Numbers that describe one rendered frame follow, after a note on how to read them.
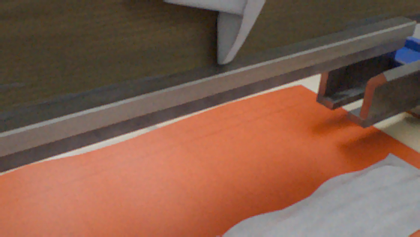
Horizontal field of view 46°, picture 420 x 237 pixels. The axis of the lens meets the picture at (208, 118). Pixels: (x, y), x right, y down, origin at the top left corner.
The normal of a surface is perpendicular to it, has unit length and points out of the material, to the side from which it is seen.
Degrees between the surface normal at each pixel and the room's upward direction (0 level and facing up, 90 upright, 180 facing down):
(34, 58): 89
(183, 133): 0
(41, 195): 0
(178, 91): 89
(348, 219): 32
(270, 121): 0
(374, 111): 90
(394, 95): 90
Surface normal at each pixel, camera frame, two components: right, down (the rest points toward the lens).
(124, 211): 0.06, -0.86
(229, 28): -0.80, 0.25
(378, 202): 0.31, -0.50
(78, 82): 0.58, 0.43
